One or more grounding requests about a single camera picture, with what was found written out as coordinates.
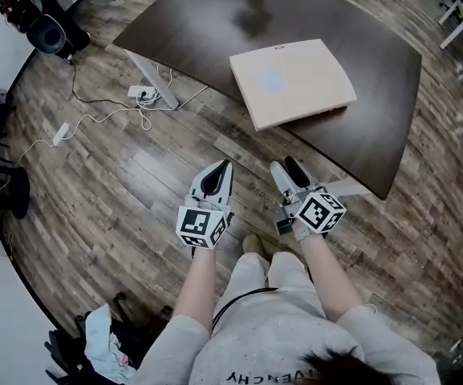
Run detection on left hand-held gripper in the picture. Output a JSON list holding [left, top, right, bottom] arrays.
[[176, 159, 235, 250]]

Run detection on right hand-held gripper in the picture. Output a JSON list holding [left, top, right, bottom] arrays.
[[270, 156, 347, 238]]

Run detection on person's left forearm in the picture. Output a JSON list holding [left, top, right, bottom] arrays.
[[173, 246, 218, 332]]

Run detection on person's right forearm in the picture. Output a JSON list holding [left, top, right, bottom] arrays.
[[297, 233, 364, 323]]

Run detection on person's right hand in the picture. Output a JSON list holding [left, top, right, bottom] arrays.
[[293, 219, 312, 242]]

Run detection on person's left shoe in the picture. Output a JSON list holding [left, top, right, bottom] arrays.
[[242, 233, 265, 256]]

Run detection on person's light trousers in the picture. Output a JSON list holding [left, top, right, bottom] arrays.
[[214, 250, 316, 312]]

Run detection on white power strip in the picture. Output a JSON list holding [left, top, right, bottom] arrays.
[[127, 85, 156, 100], [52, 122, 71, 147]]

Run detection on black office chair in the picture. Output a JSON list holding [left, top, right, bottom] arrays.
[[44, 293, 172, 385]]

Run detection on person's grey t-shirt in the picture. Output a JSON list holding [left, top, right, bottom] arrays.
[[130, 286, 441, 385]]

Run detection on light blue cloth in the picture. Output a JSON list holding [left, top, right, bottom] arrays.
[[84, 303, 136, 384]]

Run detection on white curved counter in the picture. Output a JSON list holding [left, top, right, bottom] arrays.
[[0, 222, 71, 385]]

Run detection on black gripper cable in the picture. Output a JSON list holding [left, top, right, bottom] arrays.
[[211, 286, 280, 332]]

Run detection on white floor cable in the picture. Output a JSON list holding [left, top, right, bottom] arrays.
[[14, 64, 210, 168]]

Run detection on black floor cable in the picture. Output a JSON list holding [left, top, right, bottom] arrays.
[[70, 60, 140, 110]]

